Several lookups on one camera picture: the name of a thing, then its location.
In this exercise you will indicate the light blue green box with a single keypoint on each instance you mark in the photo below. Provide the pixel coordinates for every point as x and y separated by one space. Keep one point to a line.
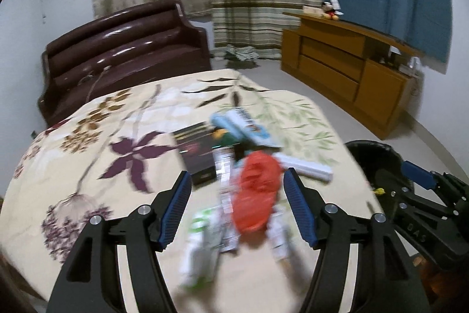
225 126

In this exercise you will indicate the blue white striped carton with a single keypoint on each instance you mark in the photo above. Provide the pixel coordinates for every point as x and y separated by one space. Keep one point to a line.
256 129

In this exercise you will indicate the dark brown leather sofa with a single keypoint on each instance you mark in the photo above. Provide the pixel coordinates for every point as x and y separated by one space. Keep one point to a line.
128 49

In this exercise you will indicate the dark brown box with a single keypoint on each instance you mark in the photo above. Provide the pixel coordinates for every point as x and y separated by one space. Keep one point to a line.
194 155

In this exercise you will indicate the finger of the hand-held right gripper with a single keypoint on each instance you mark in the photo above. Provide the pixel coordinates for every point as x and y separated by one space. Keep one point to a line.
417 173

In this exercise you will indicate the orange plastic bag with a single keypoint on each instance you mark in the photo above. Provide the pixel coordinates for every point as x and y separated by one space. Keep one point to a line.
256 188

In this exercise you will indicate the wooden cabinet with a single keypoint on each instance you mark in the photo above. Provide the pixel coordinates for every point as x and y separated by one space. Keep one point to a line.
329 52

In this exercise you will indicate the mouse plush toy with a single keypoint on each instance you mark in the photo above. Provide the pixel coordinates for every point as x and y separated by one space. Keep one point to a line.
331 10

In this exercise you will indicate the white power adapter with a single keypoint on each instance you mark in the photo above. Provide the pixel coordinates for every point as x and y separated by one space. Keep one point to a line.
414 63

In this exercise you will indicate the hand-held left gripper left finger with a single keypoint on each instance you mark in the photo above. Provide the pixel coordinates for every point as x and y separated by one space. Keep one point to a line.
176 205

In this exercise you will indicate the floral cream blanket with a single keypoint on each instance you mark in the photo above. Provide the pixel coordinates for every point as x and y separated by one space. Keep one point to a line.
91 115

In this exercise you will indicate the green white packet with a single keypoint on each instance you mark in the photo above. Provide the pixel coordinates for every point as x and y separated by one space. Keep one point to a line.
198 250

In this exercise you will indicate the small white box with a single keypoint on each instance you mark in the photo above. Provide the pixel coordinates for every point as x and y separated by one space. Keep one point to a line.
312 10

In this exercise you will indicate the black trash bin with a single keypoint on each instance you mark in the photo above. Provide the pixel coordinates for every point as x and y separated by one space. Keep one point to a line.
366 159

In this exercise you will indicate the small white card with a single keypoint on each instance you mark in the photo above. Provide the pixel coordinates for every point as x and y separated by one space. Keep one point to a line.
394 52

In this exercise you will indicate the checkered cloth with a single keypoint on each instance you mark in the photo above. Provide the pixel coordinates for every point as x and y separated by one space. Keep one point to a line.
240 52

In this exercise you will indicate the white tube box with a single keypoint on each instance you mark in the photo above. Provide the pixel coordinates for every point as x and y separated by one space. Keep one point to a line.
311 170

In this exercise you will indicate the small yellow scrap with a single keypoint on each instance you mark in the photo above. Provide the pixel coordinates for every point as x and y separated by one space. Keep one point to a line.
379 191

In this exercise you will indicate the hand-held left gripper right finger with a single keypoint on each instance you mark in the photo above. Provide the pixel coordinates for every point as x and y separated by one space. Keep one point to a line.
298 210

